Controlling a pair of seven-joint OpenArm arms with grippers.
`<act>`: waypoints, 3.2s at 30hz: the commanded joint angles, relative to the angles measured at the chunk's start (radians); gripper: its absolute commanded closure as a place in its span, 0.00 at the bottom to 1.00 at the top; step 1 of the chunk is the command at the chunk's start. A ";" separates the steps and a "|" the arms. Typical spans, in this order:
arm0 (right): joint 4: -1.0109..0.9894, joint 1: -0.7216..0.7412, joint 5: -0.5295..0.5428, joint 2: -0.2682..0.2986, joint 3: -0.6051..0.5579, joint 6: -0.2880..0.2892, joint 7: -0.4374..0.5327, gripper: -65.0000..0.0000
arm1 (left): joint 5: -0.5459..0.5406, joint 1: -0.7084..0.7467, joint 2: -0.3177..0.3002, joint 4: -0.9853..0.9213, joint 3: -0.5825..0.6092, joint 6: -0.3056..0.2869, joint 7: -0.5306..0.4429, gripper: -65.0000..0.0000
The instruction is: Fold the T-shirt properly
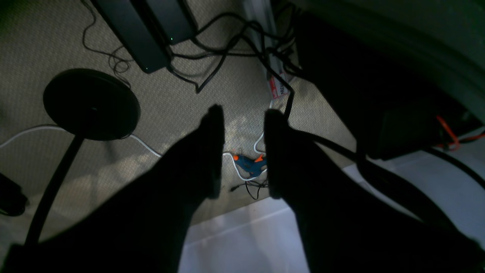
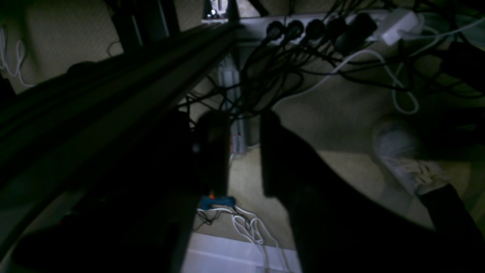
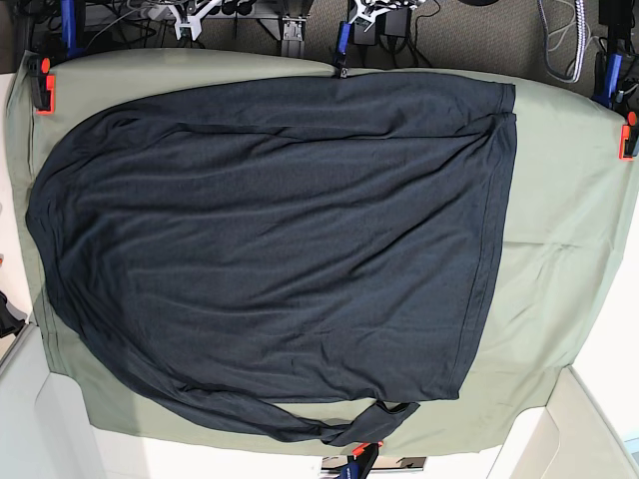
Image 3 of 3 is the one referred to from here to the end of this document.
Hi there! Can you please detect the aluminium frame bracket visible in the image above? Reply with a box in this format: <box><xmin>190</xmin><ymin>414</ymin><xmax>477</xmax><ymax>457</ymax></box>
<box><xmin>280</xmin><ymin>18</ymin><xmax>306</xmax><ymax>59</ymax></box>

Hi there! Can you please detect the white power strip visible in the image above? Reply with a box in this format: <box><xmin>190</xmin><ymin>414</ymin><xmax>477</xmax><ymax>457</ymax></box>
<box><xmin>123</xmin><ymin>0</ymin><xmax>173</xmax><ymax>21</ymax></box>

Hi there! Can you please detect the blue clamp top right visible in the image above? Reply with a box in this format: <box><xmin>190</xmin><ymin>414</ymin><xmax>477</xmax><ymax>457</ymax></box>
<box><xmin>591</xmin><ymin>52</ymin><xmax>633</xmax><ymax>111</ymax></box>

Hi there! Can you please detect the black object left edge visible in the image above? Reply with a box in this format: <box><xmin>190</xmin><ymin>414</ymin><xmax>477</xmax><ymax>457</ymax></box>
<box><xmin>0</xmin><ymin>292</ymin><xmax>26</xmax><ymax>338</ymax></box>

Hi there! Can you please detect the blue clamp top centre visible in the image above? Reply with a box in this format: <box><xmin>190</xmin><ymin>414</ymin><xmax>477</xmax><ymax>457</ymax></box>
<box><xmin>333</xmin><ymin>21</ymin><xmax>350</xmax><ymax>79</ymax></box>

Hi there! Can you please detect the dark navy long-sleeve shirt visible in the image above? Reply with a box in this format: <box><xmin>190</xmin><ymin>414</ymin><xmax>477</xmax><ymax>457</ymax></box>
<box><xmin>25</xmin><ymin>72</ymin><xmax>517</xmax><ymax>446</ymax></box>

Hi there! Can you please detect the orange clamp left edge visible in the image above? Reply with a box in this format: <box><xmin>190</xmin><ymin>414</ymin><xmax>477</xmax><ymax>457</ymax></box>
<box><xmin>27</xmin><ymin>56</ymin><xmax>56</xmax><ymax>116</ymax></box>

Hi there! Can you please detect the green table cloth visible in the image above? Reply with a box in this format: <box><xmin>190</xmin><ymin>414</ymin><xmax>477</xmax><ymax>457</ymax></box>
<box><xmin>1</xmin><ymin>49</ymin><xmax>638</xmax><ymax>456</ymax></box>

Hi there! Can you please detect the orange black clamp bottom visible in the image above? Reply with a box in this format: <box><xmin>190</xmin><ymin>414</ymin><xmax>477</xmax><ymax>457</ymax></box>
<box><xmin>337</xmin><ymin>441</ymin><xmax>383</xmax><ymax>479</ymax></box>

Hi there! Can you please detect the orange clamp right edge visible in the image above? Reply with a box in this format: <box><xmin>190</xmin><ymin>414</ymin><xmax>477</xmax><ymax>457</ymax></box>
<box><xmin>618</xmin><ymin>111</ymin><xmax>639</xmax><ymax>162</ymax></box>

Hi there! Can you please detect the blue clamp top left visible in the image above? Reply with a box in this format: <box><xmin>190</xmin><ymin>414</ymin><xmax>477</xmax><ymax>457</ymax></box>
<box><xmin>60</xmin><ymin>0</ymin><xmax>86</xmax><ymax>59</ymax></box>

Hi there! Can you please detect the orange clamp edge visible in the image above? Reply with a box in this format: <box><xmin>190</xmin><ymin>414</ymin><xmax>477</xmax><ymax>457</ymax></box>
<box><xmin>27</xmin><ymin>56</ymin><xmax>56</xmax><ymax>116</ymax></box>
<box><xmin>618</xmin><ymin>111</ymin><xmax>639</xmax><ymax>162</ymax></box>

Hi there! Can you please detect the blue clamp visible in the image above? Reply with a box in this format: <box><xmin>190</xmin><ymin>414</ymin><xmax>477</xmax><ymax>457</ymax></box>
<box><xmin>60</xmin><ymin>0</ymin><xmax>86</xmax><ymax>59</ymax></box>
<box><xmin>591</xmin><ymin>52</ymin><xmax>633</xmax><ymax>111</ymax></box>
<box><xmin>333</xmin><ymin>21</ymin><xmax>350</xmax><ymax>79</ymax></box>

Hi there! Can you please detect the black power adapter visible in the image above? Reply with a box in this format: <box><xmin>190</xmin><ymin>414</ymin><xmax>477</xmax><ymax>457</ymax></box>
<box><xmin>348</xmin><ymin>10</ymin><xmax>412</xmax><ymax>47</ymax></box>

